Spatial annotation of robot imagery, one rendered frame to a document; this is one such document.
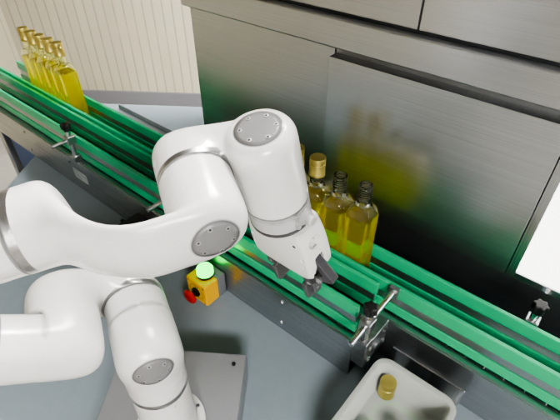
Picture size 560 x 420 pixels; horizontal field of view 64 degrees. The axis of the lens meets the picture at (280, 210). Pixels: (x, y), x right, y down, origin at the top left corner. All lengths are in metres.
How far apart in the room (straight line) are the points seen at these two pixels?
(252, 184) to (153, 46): 3.22
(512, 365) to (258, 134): 0.70
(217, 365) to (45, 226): 0.62
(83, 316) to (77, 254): 0.24
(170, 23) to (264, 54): 2.42
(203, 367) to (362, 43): 0.73
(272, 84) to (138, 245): 0.83
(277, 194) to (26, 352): 0.36
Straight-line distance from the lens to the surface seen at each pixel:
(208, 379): 0.98
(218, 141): 0.45
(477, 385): 1.02
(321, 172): 0.95
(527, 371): 0.96
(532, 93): 0.86
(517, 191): 0.93
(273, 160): 0.43
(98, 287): 0.72
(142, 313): 0.69
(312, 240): 0.55
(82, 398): 1.12
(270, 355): 1.09
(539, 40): 0.86
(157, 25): 3.57
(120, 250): 0.40
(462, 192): 0.97
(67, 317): 0.66
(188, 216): 0.39
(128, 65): 3.77
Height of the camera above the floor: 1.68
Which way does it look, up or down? 40 degrees down
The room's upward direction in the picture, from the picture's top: straight up
